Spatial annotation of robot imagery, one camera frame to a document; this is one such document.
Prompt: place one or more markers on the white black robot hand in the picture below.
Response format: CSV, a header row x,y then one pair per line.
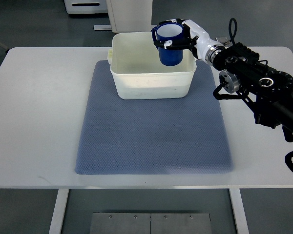
x,y
197,40

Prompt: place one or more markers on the blue mug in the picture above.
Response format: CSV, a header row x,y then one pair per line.
x,y
164,38

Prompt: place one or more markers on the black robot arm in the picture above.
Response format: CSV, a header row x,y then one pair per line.
x,y
266,91

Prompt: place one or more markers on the white plastic box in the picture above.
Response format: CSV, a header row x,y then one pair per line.
x,y
139,74

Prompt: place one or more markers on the small grey floor plate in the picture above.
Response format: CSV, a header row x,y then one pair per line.
x,y
222,40

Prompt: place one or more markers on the white pillar stand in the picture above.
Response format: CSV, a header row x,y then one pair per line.
x,y
127,16

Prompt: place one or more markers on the blue textured mat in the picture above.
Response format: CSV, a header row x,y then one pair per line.
x,y
153,136

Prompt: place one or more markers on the white appliance with slot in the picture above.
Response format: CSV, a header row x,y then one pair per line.
x,y
76,7

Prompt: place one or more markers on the right white table leg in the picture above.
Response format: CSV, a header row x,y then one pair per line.
x,y
238,211

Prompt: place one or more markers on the white table leg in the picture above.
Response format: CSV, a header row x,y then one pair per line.
x,y
59,211
238,211

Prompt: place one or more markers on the left white table leg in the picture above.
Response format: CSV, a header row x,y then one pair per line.
x,y
59,211

